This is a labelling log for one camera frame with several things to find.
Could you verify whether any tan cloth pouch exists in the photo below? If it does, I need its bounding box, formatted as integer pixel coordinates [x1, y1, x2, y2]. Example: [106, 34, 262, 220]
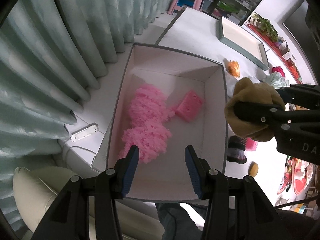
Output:
[225, 77, 285, 142]

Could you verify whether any round yellow sponge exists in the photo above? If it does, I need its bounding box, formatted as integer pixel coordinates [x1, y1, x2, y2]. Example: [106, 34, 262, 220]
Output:
[248, 161, 259, 177]

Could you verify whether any dark striped knit hat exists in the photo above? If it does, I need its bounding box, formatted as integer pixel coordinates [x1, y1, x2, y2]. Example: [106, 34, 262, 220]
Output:
[227, 135, 247, 164]

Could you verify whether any mint green bath pouf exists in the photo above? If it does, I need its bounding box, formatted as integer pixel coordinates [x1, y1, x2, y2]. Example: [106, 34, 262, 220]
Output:
[264, 72, 290, 89]

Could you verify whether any magenta bath pouf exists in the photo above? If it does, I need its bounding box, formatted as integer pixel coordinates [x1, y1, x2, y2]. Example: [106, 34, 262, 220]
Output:
[271, 66, 285, 78]

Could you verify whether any white power strip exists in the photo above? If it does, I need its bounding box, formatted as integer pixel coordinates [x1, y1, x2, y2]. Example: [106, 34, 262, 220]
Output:
[70, 123, 99, 142]

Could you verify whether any orange fabric flower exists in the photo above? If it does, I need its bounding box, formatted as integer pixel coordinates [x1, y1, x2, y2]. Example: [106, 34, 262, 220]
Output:
[223, 59, 240, 78]

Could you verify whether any pink fluffy bath sponge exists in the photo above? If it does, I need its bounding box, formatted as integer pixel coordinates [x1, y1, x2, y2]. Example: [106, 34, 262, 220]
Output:
[119, 83, 175, 164]

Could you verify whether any pink rectangular sponge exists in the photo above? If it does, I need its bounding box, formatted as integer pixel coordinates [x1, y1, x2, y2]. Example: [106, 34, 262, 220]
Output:
[175, 90, 204, 122]

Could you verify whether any red shelf with clutter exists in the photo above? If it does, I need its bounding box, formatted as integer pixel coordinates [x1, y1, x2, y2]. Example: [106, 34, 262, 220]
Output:
[245, 15, 302, 84]

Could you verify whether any green potted plant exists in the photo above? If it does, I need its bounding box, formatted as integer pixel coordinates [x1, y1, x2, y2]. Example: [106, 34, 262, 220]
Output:
[252, 12, 279, 43]

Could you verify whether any grey cardboard storage box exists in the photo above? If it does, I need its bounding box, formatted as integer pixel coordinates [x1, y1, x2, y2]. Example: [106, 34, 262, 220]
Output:
[92, 43, 228, 202]

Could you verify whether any grey box lid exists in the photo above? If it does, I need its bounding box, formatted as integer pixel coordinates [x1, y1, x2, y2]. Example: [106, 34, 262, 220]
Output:
[219, 16, 269, 71]

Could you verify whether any teal curtain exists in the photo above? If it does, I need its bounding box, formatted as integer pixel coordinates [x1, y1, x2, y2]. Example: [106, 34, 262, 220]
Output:
[1, 0, 171, 236]

